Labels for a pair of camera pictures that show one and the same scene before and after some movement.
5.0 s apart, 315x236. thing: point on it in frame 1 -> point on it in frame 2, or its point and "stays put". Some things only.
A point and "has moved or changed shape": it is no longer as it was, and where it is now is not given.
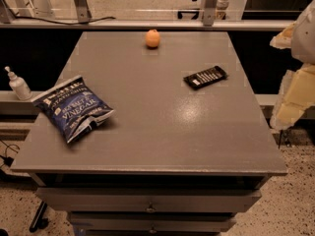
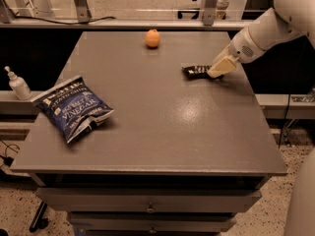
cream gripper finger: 283,40 -> 224,54
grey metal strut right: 210,4 stays put
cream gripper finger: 295,95 -> 225,65
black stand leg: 38,220 stays put
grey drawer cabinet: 187,147 stays put
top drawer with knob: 149,200 stays put
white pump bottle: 19,86 stays put
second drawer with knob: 151,222 stays put
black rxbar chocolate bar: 206,78 has moved or changed shape
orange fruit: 153,38 stays put
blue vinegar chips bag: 73,107 stays put
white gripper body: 304,38 -> 241,48
